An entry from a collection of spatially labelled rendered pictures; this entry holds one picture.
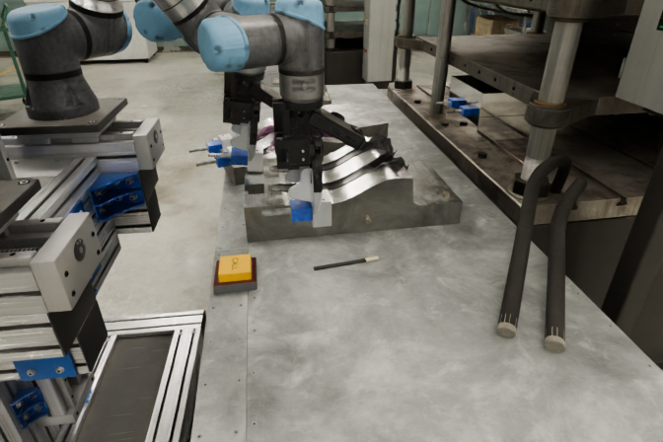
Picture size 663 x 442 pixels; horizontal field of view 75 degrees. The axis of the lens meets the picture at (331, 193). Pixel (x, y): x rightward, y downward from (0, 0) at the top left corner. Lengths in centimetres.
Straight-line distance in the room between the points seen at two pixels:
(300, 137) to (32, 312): 48
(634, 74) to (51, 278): 118
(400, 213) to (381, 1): 439
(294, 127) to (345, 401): 44
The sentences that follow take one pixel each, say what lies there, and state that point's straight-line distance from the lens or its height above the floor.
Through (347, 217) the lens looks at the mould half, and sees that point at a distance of 99.
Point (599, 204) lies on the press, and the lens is 139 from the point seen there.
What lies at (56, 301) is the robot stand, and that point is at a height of 92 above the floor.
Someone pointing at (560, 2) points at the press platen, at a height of 127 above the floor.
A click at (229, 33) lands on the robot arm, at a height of 127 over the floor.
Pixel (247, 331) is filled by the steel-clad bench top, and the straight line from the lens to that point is 79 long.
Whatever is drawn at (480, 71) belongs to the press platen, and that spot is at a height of 102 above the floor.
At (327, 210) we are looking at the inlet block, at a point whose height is 94.
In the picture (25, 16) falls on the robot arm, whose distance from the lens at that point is 116.
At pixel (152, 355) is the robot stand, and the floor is 21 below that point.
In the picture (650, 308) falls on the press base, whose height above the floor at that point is 35.
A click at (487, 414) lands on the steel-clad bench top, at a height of 80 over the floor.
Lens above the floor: 135
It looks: 28 degrees down
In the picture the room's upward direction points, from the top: straight up
